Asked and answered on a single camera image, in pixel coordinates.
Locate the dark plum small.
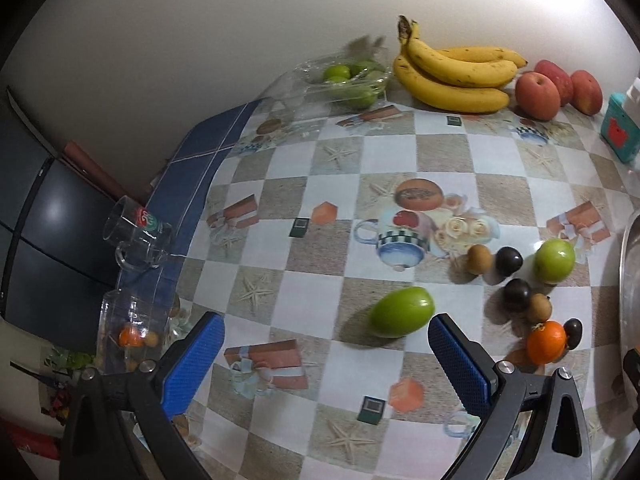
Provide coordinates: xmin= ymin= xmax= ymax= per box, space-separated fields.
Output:
xmin=563 ymin=318 xmax=584 ymax=350

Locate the orange tangerine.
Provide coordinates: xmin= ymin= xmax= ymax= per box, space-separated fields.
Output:
xmin=526 ymin=321 xmax=567 ymax=365

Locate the round green fruit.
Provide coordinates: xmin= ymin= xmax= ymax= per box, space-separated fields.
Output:
xmin=534 ymin=238 xmax=575 ymax=285

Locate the oval green mango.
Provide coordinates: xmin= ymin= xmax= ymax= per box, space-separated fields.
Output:
xmin=368 ymin=286 xmax=435 ymax=339

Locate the stainless steel bowl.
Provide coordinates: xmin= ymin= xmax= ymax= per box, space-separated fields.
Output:
xmin=618 ymin=210 xmax=640 ymax=356

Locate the clear plastic fruit container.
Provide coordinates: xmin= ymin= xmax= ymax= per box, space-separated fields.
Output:
xmin=94 ymin=289 xmax=169 ymax=375

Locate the teal plastic box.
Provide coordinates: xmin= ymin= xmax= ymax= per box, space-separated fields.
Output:
xmin=601 ymin=78 xmax=640 ymax=164

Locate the red apple right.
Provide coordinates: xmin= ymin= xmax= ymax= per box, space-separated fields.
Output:
xmin=570 ymin=70 xmax=603 ymax=116

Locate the patterned vinyl tablecloth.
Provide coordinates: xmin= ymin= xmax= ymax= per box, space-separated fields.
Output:
xmin=124 ymin=102 xmax=639 ymax=479

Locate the red apple middle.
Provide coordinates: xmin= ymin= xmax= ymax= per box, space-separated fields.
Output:
xmin=534 ymin=60 xmax=574 ymax=107

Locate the yellow banana bunch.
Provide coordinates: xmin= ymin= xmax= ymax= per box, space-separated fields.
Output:
xmin=393 ymin=15 xmax=527 ymax=114

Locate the clear plastic tray of limes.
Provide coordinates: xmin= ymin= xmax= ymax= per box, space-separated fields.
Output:
xmin=260 ymin=48 xmax=392 ymax=120

